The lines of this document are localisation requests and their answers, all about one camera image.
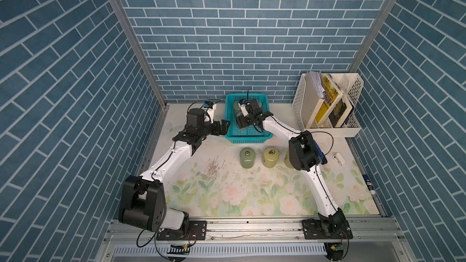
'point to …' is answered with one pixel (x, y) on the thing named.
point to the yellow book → (332, 95)
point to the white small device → (338, 157)
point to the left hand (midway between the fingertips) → (226, 121)
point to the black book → (341, 111)
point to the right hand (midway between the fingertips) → (244, 118)
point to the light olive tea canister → (286, 159)
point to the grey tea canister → (237, 109)
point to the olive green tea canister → (270, 157)
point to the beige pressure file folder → (311, 101)
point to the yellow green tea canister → (247, 157)
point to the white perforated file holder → (351, 85)
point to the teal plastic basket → (248, 134)
